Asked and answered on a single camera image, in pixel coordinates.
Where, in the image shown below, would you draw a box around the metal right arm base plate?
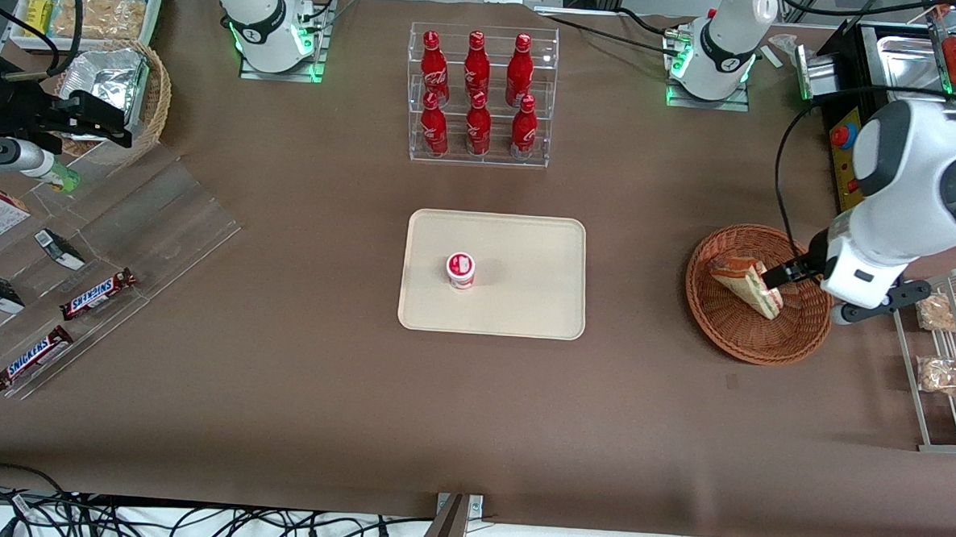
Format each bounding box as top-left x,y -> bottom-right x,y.
239,0 -> 330,85

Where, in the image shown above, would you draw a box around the black hot food case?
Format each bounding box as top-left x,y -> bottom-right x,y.
807,17 -> 956,219

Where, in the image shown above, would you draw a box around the brown snack bag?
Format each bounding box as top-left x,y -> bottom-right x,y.
915,355 -> 956,397
915,293 -> 956,334

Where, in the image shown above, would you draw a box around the brown Snickers bar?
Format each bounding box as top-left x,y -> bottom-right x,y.
59,265 -> 139,324
0,323 -> 75,397

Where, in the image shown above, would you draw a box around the black table cable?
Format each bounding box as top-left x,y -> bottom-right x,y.
534,3 -> 677,50

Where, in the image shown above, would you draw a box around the brown wicker basket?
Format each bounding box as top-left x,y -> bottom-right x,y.
681,221 -> 838,368

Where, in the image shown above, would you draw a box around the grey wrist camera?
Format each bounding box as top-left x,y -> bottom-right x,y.
830,275 -> 934,331
0,136 -> 60,182

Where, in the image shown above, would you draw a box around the triangle sandwich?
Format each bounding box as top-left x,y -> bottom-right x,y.
705,252 -> 787,322

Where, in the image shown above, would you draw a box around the red white yogurt cup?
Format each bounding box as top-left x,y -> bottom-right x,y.
445,252 -> 478,292

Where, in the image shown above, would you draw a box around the clear acrylic display stand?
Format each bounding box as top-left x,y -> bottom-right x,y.
0,135 -> 247,410

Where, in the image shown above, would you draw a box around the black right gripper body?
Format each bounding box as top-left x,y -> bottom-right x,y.
0,70 -> 64,154

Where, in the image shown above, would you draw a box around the grey metal wire rack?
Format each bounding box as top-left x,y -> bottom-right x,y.
888,265 -> 956,454

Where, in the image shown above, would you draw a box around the light wicker basket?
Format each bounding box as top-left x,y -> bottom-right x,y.
50,36 -> 175,169

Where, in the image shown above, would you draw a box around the beige plastic tray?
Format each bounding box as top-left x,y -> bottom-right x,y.
396,208 -> 591,341

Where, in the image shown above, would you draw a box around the clear acrylic bottle rack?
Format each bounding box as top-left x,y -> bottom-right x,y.
404,21 -> 560,169

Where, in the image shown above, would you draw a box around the tangled black floor cables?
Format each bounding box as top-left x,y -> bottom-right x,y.
0,462 -> 437,537

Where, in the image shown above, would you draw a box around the yellow snack pack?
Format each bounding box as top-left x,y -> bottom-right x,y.
23,0 -> 55,40

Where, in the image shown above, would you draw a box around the silver box with green light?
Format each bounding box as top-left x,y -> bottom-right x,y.
792,48 -> 840,104

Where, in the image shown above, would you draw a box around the brown table cover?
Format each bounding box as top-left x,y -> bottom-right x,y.
0,0 -> 956,537

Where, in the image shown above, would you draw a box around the silver foil pack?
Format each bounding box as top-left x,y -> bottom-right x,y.
60,44 -> 152,147

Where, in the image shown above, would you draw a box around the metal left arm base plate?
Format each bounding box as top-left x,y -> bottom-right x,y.
666,77 -> 752,113

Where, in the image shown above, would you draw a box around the white plastic bin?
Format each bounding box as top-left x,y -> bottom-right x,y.
7,0 -> 166,61

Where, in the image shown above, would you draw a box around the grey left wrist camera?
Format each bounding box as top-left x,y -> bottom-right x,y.
830,275 -> 934,331

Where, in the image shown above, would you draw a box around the metal table bracket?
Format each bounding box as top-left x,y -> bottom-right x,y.
414,490 -> 486,537

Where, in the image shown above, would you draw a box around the red cola bottle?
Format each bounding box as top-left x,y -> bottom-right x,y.
462,30 -> 494,100
505,32 -> 536,108
509,94 -> 540,161
418,90 -> 453,158
463,90 -> 494,158
418,30 -> 454,108

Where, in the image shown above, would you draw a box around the steel food pan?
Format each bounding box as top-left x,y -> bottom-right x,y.
873,31 -> 945,106

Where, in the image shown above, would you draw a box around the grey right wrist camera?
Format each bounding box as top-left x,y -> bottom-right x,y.
0,136 -> 60,182

